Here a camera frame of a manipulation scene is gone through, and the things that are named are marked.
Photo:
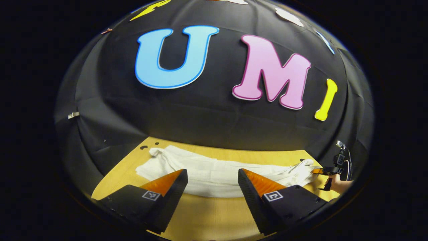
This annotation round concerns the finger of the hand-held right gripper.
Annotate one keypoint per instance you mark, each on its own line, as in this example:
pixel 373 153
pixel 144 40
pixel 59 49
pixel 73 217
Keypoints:
pixel 322 171

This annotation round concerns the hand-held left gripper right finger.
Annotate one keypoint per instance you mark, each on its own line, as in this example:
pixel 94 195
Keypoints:
pixel 254 204

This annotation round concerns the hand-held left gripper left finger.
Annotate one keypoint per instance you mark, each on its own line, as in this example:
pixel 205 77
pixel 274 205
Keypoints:
pixel 169 204

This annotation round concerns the white jeans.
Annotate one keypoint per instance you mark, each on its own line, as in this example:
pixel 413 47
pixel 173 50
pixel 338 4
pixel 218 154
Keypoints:
pixel 214 174

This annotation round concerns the black backdrop cloth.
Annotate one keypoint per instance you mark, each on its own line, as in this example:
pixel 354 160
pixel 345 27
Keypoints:
pixel 214 124

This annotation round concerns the small metal clip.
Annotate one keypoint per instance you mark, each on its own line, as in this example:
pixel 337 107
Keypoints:
pixel 73 115

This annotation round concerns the small copper clip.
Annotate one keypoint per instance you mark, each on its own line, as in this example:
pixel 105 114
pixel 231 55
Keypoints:
pixel 107 30

